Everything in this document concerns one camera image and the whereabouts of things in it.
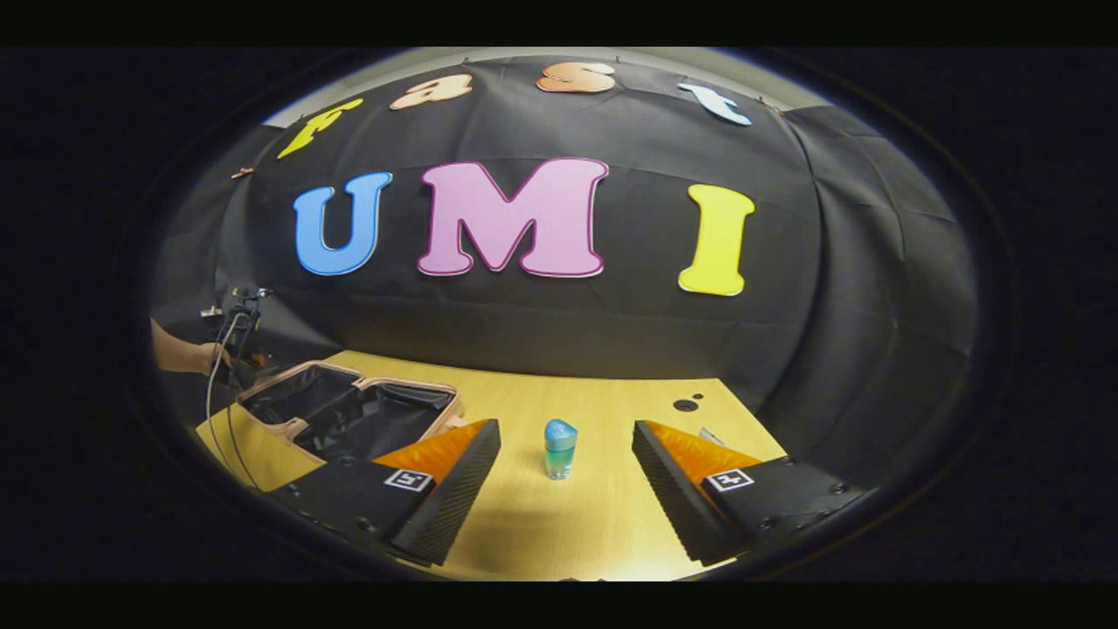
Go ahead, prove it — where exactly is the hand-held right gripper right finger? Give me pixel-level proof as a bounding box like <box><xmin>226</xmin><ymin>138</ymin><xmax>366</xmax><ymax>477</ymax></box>
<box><xmin>631</xmin><ymin>419</ymin><xmax>876</xmax><ymax>567</ymax></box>

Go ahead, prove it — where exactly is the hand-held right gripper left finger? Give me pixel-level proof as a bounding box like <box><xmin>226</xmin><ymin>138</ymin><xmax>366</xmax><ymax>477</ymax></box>
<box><xmin>271</xmin><ymin>418</ymin><xmax>502</xmax><ymax>568</ymax></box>

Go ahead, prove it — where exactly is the blue skin care bottle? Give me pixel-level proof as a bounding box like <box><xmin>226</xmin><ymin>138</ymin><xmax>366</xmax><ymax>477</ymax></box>
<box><xmin>543</xmin><ymin>418</ymin><xmax>579</xmax><ymax>481</ymax></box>

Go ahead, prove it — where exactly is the black backdrop cloth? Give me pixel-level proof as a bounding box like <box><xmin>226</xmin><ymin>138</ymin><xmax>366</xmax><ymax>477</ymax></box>
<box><xmin>148</xmin><ymin>54</ymin><xmax>981</xmax><ymax>490</ymax></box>

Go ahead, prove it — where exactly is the white cable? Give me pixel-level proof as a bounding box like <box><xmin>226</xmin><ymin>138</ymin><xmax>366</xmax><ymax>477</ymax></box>
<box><xmin>204</xmin><ymin>313</ymin><xmax>251</xmax><ymax>480</ymax></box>

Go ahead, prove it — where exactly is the black cable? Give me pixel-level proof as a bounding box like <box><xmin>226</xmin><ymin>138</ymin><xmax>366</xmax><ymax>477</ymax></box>
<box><xmin>226</xmin><ymin>301</ymin><xmax>265</xmax><ymax>492</ymax></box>

